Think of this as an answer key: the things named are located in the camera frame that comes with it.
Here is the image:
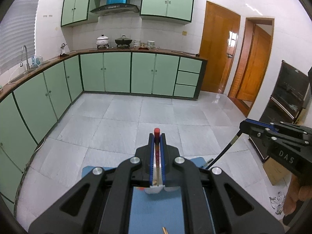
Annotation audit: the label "black chopstick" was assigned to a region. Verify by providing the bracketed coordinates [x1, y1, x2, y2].
[204, 130, 242, 170]

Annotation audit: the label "green lower kitchen cabinets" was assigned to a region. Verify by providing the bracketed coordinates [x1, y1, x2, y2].
[1, 51, 206, 211]

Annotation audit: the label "chrome kitchen faucet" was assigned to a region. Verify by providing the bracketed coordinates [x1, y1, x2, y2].
[19, 45, 30, 71]

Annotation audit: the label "person's right hand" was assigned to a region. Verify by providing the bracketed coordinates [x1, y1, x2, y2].
[283, 175, 312, 215]

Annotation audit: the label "cardboard box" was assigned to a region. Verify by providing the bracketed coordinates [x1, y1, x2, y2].
[263, 157, 290, 185]

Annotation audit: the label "blue table mat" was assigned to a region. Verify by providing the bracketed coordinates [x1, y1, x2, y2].
[81, 157, 215, 234]

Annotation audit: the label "black disinfection cabinet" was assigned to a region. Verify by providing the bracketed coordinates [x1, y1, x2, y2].
[248, 60, 312, 163]

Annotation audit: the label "white twin utensil holder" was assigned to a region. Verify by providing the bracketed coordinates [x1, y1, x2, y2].
[144, 185, 180, 194]

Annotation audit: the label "patterned floor cloth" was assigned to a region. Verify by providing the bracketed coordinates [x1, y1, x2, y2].
[269, 191, 285, 215]

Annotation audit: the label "wooden chopsticks on mat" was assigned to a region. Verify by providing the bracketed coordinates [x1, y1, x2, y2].
[162, 227, 168, 234]

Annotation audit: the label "open wooden door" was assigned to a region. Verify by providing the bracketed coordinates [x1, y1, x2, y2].
[228, 18, 274, 116]

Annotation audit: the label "white cooking pot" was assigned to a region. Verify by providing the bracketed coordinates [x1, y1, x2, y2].
[96, 34, 109, 49]

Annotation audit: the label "black wok with lid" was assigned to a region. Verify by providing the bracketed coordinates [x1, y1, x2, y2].
[115, 35, 132, 48]

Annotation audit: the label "window blind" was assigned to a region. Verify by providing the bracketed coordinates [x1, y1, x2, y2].
[1, 0, 39, 74]

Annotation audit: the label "blue range hood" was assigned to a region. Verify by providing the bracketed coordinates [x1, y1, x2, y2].
[90, 0, 139, 16]

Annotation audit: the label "green upper wall cabinets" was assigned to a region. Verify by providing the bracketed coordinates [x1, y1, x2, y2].
[61, 0, 194, 27]

